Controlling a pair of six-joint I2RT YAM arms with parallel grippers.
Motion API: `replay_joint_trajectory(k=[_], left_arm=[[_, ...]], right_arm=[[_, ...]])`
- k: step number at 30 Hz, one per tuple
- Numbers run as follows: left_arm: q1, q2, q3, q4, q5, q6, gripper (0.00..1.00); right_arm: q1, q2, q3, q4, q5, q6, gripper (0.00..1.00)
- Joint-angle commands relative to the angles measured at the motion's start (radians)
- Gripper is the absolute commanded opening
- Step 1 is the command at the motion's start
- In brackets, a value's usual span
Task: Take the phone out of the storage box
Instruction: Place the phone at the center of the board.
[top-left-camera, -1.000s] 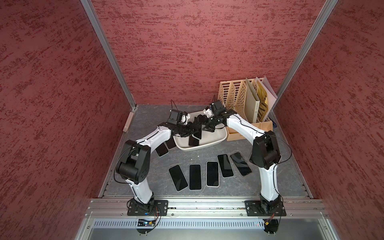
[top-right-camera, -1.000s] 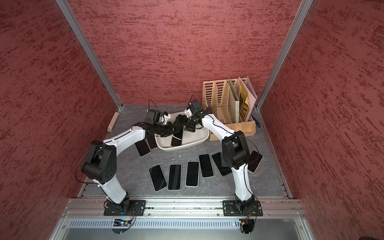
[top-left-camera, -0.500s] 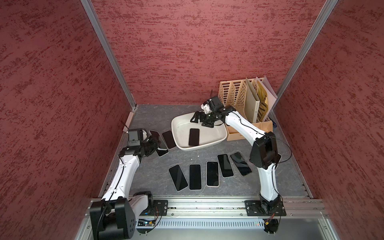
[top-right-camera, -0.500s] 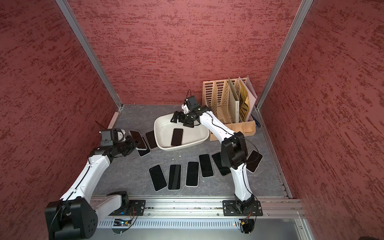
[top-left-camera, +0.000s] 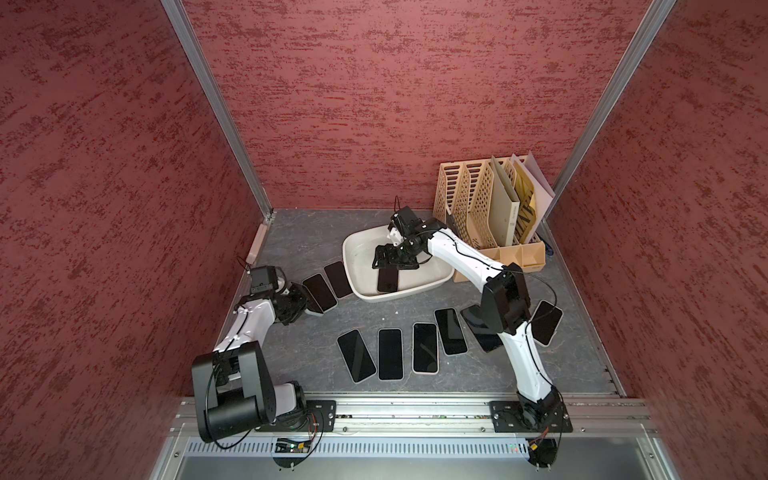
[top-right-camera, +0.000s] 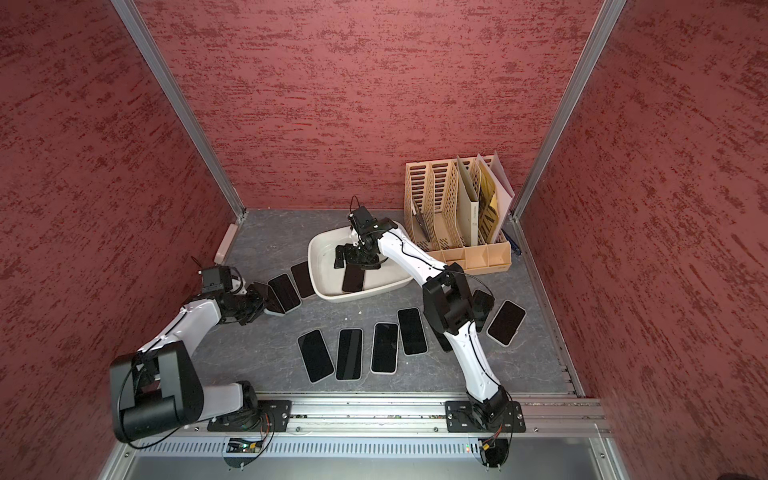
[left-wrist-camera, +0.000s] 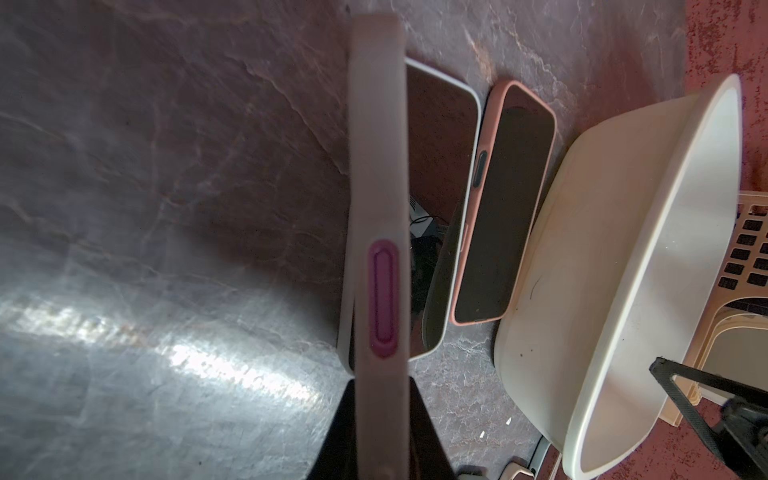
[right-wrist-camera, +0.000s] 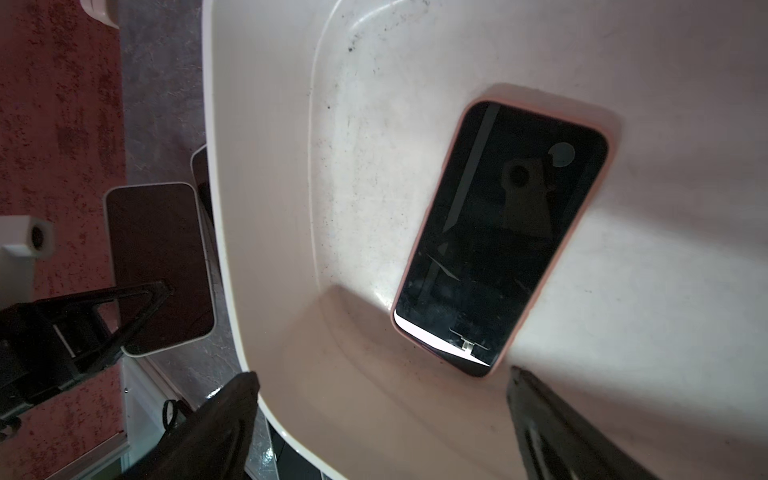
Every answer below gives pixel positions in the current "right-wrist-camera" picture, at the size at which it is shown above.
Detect white plastic storage box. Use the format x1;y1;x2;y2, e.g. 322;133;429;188
202;1;767;479

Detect pink case phone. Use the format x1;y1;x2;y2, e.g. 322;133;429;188
391;99;611;378

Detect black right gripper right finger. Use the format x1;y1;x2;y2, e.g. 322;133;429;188
507;366;655;479

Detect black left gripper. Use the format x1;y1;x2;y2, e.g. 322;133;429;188
1;280;173;441

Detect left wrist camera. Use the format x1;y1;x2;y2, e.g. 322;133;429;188
0;215;55;310

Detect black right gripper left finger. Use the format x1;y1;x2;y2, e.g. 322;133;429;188
121;372;260;479

